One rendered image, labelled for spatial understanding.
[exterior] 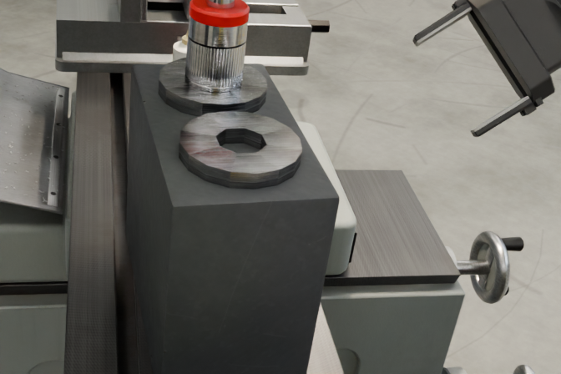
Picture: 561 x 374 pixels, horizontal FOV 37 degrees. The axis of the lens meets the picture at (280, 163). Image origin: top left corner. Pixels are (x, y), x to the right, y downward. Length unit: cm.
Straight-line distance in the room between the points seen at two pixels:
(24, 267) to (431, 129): 230
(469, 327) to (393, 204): 102
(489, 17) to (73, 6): 59
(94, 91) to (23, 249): 22
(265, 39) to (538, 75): 47
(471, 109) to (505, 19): 260
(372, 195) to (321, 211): 74
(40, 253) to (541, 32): 63
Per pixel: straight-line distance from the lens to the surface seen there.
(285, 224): 59
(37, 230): 105
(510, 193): 292
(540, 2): 84
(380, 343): 123
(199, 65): 67
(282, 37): 118
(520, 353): 228
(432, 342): 126
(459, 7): 83
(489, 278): 141
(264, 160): 59
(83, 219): 86
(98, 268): 80
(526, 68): 82
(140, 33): 115
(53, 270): 108
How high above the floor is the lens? 144
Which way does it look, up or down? 31 degrees down
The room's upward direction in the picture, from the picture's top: 8 degrees clockwise
